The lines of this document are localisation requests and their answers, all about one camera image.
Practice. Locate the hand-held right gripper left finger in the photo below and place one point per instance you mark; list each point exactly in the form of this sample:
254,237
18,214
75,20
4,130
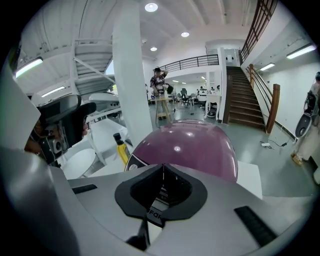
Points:
130,192

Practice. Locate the white robot vacuum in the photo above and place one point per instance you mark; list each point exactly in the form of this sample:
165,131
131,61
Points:
211,114

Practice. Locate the black balcony railing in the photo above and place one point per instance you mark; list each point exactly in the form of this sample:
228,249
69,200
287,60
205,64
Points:
190,62

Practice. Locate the white square pillar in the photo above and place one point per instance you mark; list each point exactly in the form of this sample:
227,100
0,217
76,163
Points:
131,75

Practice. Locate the brown wooden staircase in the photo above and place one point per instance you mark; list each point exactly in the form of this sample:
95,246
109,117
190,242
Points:
246,100

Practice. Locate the white metal staircase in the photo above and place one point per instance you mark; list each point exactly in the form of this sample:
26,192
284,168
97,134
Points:
91,67

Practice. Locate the black office chair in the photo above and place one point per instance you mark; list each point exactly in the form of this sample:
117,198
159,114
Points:
184,96

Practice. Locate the white side table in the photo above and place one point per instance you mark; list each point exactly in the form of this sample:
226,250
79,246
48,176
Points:
213,102

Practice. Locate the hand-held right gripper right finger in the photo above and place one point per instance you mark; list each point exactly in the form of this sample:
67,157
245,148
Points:
192,197

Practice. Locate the white power strip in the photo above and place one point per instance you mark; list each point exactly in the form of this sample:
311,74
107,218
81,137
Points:
265,144

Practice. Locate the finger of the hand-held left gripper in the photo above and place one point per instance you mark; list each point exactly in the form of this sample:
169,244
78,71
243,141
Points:
83,115

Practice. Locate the yellow oil bottle black cap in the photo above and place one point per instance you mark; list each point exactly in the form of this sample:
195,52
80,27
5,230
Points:
122,150

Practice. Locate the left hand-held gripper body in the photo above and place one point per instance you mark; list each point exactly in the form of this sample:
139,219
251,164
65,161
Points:
57,125

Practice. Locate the white board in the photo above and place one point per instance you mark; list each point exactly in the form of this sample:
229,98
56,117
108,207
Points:
250,180

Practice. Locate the person's left hand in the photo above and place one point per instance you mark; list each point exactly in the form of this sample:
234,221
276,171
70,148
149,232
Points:
35,142

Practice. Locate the purple rice cooker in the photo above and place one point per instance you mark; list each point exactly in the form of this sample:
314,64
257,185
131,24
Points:
190,147

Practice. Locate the wooden stool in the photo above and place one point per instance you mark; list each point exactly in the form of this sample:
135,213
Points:
163,107

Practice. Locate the white round plate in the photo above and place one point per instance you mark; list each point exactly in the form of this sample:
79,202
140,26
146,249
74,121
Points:
77,163

